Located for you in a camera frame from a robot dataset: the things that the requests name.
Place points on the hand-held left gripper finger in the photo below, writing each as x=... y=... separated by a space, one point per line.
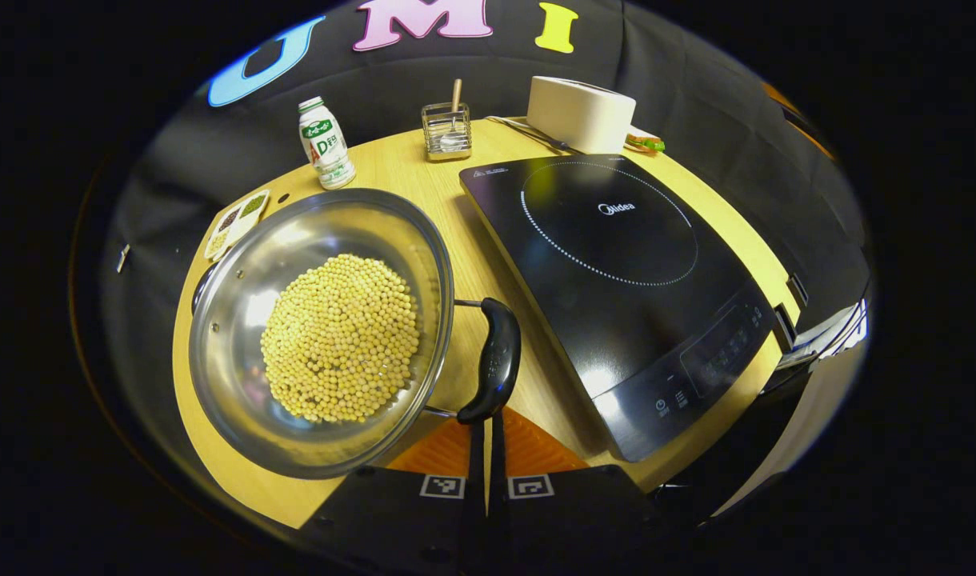
x=477 y=496
x=496 y=496

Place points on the pile of yellow soybeans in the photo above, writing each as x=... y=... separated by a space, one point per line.
x=340 y=340

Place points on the black induction cooktop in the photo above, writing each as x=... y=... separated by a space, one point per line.
x=616 y=280

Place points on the stainless steel pot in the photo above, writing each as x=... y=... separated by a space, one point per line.
x=240 y=320

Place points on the white divided bean dish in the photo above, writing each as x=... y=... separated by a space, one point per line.
x=236 y=224

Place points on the sandwich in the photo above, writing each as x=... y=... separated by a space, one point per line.
x=644 y=144

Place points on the white drink bottle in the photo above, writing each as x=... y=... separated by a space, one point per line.
x=326 y=144

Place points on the white toaster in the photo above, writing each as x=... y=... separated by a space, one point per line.
x=580 y=112

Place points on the silver metal clip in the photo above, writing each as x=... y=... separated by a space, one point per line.
x=123 y=258

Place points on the black backdrop cloth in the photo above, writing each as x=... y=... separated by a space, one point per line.
x=696 y=104

